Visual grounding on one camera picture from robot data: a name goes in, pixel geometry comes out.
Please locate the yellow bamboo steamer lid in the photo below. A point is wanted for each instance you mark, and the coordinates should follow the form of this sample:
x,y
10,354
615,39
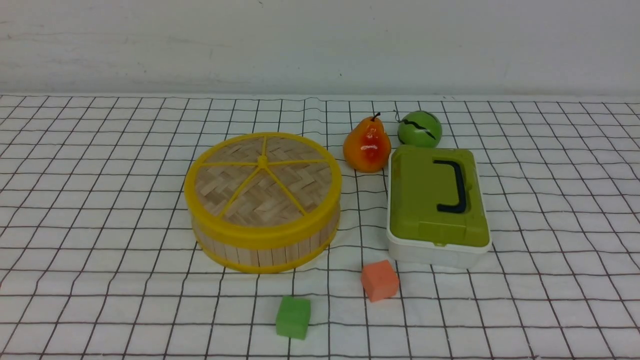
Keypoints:
x,y
264,190

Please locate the yellow bamboo steamer basket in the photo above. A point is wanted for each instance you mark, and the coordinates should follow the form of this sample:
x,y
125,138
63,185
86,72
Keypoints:
x,y
270,260

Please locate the orange red toy pear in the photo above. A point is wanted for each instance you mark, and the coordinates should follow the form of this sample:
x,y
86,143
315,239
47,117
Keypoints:
x,y
367,147

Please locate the green toy watermelon ball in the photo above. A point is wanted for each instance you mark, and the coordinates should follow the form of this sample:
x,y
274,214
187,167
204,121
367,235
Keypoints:
x,y
421,129

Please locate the orange foam cube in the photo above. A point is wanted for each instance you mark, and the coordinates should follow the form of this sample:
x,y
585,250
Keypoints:
x,y
379,280

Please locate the green lidded white box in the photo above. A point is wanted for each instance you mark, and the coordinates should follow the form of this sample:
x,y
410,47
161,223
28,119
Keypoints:
x,y
435,212

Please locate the green foam cube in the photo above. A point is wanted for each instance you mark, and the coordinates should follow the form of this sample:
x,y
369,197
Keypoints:
x,y
293,317

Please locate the white grid tablecloth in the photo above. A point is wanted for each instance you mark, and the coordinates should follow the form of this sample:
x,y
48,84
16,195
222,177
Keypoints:
x,y
98,261

